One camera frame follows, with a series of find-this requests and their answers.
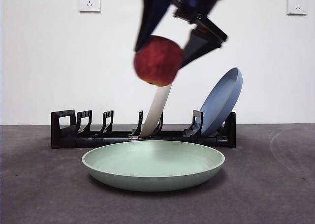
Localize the black plate rack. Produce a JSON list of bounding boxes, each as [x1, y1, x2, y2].
[[51, 109, 236, 150]]

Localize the beige plate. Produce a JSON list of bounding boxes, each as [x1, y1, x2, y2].
[[140, 82, 173, 137]]

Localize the blue plate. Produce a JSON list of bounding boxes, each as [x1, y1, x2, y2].
[[198, 66, 244, 137]]

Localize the red apple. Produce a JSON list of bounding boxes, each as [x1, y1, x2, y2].
[[133, 35, 185, 87]]

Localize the green plate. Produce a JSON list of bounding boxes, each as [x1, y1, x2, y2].
[[81, 140, 226, 192]]

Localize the white wall socket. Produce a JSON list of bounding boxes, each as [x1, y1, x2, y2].
[[286, 0, 308, 16], [79, 0, 101, 14]]

